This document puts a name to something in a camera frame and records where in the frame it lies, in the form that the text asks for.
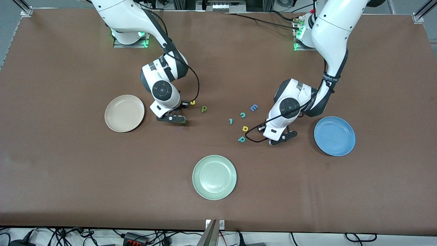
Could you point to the brown table cover cloth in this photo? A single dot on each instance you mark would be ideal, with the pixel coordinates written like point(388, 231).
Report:
point(68, 171)

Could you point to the black plug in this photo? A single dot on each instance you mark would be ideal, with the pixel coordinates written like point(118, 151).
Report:
point(240, 239)
point(166, 241)

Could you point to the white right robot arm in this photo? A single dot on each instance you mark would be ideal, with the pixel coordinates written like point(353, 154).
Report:
point(119, 13)

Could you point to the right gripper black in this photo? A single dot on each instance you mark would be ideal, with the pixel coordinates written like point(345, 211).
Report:
point(183, 105)

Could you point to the dark machine frame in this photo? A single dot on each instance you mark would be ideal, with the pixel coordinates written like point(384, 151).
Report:
point(182, 4)

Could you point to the light green plate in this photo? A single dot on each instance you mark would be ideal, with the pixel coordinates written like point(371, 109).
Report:
point(214, 177)

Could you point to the arm base connector plug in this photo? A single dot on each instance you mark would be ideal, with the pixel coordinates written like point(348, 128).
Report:
point(298, 21)

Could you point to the teal foam letter a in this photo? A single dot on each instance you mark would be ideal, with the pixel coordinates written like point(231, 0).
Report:
point(241, 139)

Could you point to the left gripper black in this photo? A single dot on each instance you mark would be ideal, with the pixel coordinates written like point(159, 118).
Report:
point(262, 128)

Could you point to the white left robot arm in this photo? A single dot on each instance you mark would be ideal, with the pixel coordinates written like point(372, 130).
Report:
point(334, 27)

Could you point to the grey camera pole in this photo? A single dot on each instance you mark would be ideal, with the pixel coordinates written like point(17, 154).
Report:
point(209, 235)

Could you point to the blue plate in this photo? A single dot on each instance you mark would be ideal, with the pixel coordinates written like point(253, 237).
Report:
point(334, 136)

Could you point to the aluminium frame corner post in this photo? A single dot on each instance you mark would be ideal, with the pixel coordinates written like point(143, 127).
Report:
point(26, 12)
point(418, 17)

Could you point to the beige brown plate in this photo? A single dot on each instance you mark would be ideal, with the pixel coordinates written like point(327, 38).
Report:
point(124, 113)

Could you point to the blue foam letter E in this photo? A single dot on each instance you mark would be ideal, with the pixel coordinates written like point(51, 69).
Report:
point(253, 107)

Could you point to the white mounting bracket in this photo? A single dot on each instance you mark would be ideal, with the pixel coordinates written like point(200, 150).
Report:
point(222, 224)

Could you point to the white connector block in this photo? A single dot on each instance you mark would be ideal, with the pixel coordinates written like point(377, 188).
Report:
point(222, 7)

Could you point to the black power adapter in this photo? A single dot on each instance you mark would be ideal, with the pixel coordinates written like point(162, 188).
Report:
point(22, 243)

